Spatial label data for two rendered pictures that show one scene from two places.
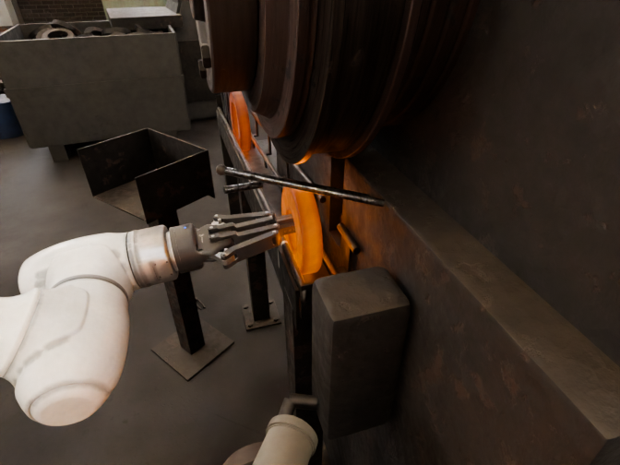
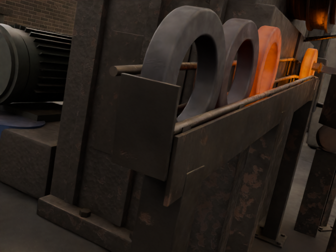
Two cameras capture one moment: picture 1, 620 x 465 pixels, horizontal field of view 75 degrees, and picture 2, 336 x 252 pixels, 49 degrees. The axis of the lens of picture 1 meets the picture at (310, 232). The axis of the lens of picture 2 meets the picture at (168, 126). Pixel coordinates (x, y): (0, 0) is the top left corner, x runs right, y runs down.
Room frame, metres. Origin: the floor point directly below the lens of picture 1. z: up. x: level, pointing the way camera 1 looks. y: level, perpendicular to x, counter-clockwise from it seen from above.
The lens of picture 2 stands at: (1.99, 0.65, 0.68)
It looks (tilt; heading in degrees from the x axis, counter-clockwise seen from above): 11 degrees down; 223
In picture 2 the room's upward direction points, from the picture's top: 11 degrees clockwise
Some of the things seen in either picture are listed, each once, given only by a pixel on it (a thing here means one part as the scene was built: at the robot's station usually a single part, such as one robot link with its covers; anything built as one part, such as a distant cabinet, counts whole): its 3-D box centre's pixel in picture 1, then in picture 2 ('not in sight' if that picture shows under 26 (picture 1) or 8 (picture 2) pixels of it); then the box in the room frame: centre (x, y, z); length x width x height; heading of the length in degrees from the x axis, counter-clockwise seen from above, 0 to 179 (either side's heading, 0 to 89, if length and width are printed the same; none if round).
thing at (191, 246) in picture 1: (203, 244); not in sight; (0.53, 0.17, 0.74); 0.09 x 0.08 x 0.07; 107
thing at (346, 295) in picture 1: (356, 356); (308, 84); (0.35, -0.06, 0.68); 0.11 x 0.08 x 0.24; 107
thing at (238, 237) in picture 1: (246, 238); not in sight; (0.54, 0.10, 0.74); 0.11 x 0.01 x 0.04; 105
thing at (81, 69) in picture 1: (105, 81); not in sight; (3.01, 1.46, 0.39); 1.03 x 0.83 x 0.79; 111
